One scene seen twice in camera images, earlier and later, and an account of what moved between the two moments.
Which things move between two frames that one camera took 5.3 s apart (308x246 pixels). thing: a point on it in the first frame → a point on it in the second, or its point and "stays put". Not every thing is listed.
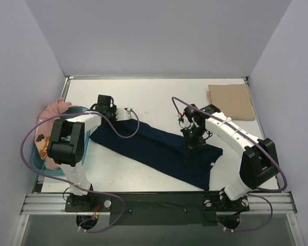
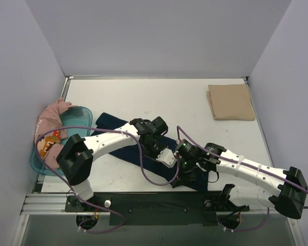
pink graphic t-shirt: [43, 129] stays put
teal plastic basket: [38, 164] stays put
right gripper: [192, 140] → [186, 175]
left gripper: [110, 117] → [152, 149]
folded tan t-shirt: [234, 100] stays put
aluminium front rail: [55, 204] stays put
